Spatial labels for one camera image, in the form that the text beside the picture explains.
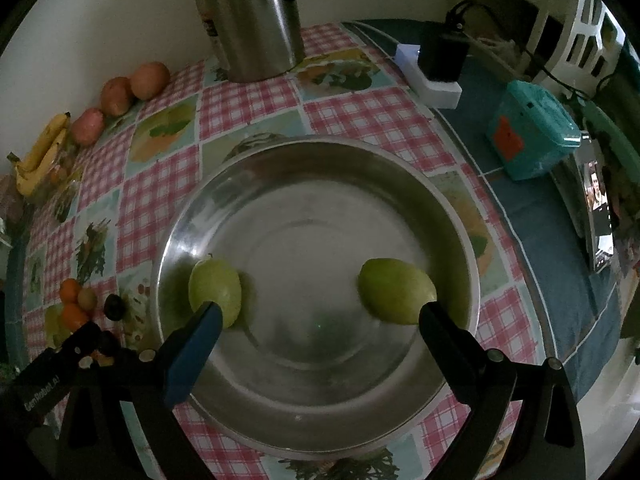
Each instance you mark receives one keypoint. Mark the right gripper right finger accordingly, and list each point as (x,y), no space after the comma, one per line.
(484,380)

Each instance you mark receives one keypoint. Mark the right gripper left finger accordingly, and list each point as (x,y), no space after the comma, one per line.
(188,350)

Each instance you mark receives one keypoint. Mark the small green pear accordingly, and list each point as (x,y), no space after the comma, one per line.
(214,280)

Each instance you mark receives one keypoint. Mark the orange tangerine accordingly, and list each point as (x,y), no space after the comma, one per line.
(69,291)
(73,317)

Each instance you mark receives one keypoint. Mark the large green pear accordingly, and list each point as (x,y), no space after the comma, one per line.
(394,290)

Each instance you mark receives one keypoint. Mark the upper dark plum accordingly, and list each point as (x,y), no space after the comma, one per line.
(115,308)

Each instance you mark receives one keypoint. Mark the upper brown kiwi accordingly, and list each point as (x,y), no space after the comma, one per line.
(87,299)

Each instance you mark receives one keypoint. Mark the large stainless steel plate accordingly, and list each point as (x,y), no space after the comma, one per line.
(306,373)

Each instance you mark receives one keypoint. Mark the checkered fruit print tablecloth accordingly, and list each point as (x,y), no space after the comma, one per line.
(537,296)

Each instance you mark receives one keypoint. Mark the clear glass fruit bowl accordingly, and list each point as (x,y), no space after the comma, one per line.
(57,175)

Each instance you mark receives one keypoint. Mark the lower yellow banana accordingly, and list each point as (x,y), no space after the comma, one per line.
(28,181)

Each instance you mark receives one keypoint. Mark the yellow banana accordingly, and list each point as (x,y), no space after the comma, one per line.
(28,181)
(45,140)

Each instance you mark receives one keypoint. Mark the black smartphone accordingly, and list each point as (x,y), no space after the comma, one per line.
(597,224)

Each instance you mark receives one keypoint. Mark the upper yellow banana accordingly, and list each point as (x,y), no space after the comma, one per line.
(45,140)

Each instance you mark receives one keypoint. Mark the left red apple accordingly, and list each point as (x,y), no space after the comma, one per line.
(88,127)

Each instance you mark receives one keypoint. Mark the red apple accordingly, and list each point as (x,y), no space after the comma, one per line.
(88,127)
(116,96)
(148,80)

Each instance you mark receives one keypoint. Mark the teal plastic container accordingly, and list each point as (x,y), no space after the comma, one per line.
(531,132)

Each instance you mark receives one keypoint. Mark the middle red apple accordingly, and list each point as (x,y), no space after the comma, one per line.
(116,96)

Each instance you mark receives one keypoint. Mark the right red apple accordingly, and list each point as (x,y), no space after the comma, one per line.
(148,80)

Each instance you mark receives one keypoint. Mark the black power adapter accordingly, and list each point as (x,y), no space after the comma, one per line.
(443,51)

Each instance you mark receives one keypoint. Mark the stainless steel thermos kettle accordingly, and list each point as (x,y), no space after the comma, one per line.
(253,40)

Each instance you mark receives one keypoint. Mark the white lattice plastic basket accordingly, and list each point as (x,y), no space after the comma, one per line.
(587,52)

